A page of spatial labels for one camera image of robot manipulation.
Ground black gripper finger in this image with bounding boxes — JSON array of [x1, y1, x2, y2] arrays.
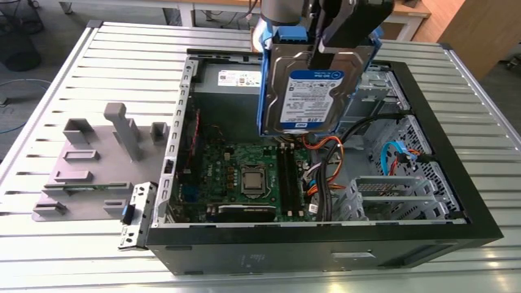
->
[[306, 0, 394, 71]]

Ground hard disk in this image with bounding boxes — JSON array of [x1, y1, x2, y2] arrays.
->
[[256, 26, 384, 137]]

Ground red orange disk power wire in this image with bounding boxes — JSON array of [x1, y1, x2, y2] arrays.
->
[[388, 148, 437, 177]]

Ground metal disk bay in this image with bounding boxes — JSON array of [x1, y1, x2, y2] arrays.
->
[[336, 175, 465, 222]]

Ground wooden desk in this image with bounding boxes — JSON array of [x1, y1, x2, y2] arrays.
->
[[382, 0, 431, 42]]

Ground grey metal drive cage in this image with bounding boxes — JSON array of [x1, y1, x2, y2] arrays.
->
[[337, 62, 412, 146]]

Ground wooden cabinet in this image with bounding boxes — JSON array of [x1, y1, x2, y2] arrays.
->
[[437, 0, 521, 81]]

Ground white metal desk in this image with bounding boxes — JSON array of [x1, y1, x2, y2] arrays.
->
[[58, 0, 261, 30]]

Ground grey power supply unit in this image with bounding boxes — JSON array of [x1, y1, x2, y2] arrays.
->
[[190, 63, 265, 144]]

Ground green motherboard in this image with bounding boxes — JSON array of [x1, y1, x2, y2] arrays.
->
[[174, 142, 325, 223]]

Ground black RAM slot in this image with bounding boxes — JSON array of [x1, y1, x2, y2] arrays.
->
[[285, 143, 300, 216], [290, 143, 305, 216], [281, 143, 294, 216], [277, 143, 290, 216]]

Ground silver CPU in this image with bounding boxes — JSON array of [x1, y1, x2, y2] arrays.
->
[[242, 172, 266, 190]]

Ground metal socket cover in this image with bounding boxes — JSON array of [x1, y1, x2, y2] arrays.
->
[[237, 164, 273, 197]]

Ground black graphics card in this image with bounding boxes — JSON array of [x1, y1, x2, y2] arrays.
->
[[206, 203, 277, 223]]

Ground blue board connector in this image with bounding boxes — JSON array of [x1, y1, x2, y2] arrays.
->
[[181, 185, 200, 204]]

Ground black PC case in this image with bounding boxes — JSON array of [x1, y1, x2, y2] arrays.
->
[[144, 47, 505, 275]]

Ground grey parts rack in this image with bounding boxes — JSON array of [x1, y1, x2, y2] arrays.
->
[[30, 103, 170, 223]]

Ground green RAM stick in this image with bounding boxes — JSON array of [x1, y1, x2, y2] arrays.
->
[[42, 182, 132, 194]]

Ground orange power wire bundle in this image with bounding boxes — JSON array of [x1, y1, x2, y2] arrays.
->
[[302, 136, 348, 196]]

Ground blue data wire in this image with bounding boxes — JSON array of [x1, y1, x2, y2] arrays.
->
[[381, 140, 409, 178]]

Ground white purple panel wires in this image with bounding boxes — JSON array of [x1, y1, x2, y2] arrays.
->
[[302, 161, 326, 186]]

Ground thin red wire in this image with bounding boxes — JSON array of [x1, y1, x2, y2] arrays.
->
[[182, 108, 202, 176]]

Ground black cable bundle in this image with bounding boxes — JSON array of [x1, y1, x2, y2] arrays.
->
[[317, 111, 414, 221]]

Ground metal slot retention bracket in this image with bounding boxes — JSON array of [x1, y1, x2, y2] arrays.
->
[[117, 181, 158, 251]]

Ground blue floor cable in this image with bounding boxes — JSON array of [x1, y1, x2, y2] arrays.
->
[[0, 78, 52, 135]]

